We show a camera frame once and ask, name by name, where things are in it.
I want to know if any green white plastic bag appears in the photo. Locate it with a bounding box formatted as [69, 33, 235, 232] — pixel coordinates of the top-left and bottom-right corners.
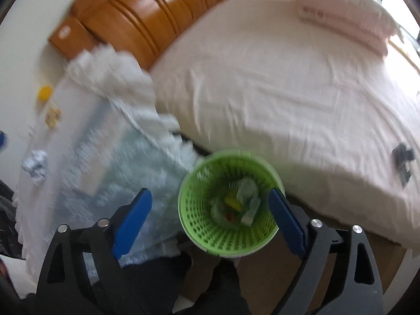
[236, 177, 261, 227]

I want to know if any green yellow snack wrapper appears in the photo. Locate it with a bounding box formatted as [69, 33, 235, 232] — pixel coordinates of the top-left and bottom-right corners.
[211, 195, 243, 225]

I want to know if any green plastic trash basket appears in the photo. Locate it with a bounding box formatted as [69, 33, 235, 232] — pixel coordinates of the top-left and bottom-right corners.
[178, 150, 284, 258]

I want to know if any crumpled grey paper ball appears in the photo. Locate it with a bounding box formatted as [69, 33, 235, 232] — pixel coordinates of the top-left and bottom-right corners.
[21, 149, 48, 186]

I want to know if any small yellow snack piece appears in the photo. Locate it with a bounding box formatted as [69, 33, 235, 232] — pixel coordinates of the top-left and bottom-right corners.
[45, 107, 61, 128]

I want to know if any yellow round cap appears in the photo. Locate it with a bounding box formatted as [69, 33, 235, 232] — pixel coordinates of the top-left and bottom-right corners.
[37, 85, 53, 103]

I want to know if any grey clip on bed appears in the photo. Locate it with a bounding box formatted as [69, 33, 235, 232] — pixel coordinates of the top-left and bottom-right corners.
[392, 142, 416, 187]

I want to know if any pink bed sheet mattress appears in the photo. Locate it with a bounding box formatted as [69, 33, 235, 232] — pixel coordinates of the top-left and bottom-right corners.
[150, 0, 419, 250]

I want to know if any wooden bed headboard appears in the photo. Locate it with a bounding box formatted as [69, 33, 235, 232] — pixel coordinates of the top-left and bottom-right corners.
[48, 0, 224, 70]

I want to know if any folded pink blanket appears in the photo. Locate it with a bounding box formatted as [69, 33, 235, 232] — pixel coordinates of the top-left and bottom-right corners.
[295, 0, 402, 57]

